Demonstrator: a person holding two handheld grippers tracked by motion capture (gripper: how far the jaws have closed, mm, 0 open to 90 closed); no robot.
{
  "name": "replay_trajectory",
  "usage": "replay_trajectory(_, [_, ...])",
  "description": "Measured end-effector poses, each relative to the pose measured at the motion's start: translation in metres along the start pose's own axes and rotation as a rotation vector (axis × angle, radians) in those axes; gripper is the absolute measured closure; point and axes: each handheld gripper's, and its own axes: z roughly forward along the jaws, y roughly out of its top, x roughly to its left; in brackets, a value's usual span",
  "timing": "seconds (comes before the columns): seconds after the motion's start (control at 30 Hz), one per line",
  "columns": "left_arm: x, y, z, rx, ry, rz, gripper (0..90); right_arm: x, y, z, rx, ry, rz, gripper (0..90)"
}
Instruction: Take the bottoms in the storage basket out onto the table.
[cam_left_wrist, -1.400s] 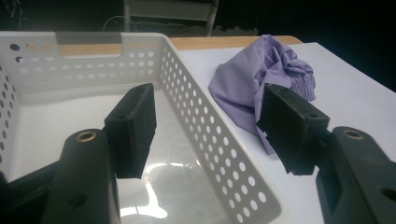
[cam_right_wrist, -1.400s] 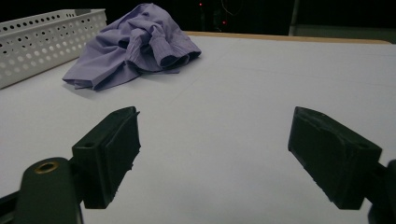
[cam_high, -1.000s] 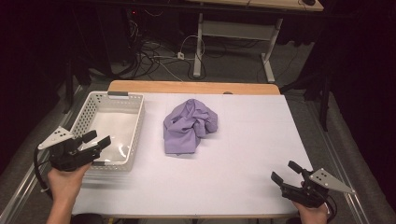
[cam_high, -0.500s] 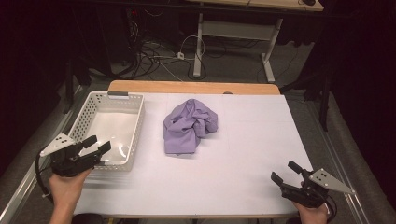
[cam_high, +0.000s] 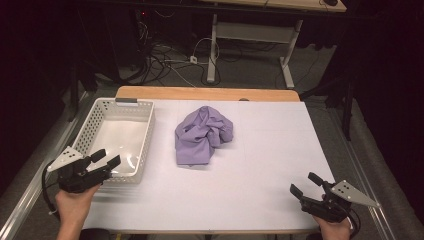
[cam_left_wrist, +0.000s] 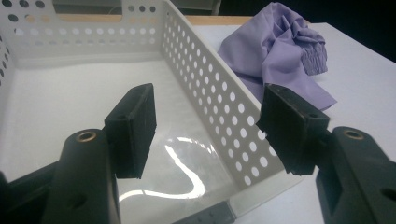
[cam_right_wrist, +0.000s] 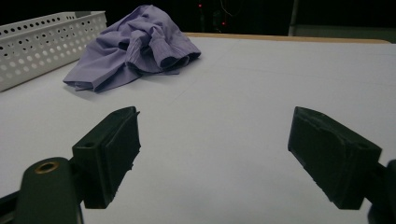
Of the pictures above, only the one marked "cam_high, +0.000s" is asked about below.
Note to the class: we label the black metal stand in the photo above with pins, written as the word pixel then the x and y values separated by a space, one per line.
pixel 346 106
pixel 74 90

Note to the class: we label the person's left hand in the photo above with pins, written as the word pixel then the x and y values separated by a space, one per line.
pixel 73 206

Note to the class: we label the white-framed wooden desk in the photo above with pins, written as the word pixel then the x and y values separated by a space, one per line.
pixel 253 33

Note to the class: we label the white table cover sheet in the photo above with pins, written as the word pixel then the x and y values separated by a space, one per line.
pixel 260 160

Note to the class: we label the wooden table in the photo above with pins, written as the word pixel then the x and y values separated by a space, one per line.
pixel 206 93

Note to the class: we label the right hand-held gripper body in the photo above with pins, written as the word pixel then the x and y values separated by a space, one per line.
pixel 328 206

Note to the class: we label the black computer mouse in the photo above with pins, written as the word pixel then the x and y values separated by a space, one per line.
pixel 330 2

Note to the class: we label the purple cloth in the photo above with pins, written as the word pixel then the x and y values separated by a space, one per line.
pixel 200 136

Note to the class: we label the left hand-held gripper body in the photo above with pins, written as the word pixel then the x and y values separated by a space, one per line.
pixel 76 176

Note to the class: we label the person's leg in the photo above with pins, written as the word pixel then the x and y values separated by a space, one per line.
pixel 95 234

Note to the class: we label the white power adapter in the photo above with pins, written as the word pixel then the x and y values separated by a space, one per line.
pixel 193 60

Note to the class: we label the aluminium rail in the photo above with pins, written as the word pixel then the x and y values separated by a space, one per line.
pixel 33 183
pixel 360 160

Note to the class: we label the white perforated plastic basket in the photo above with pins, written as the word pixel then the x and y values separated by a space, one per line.
pixel 146 133

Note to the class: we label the person's right hand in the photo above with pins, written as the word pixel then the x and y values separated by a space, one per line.
pixel 333 230

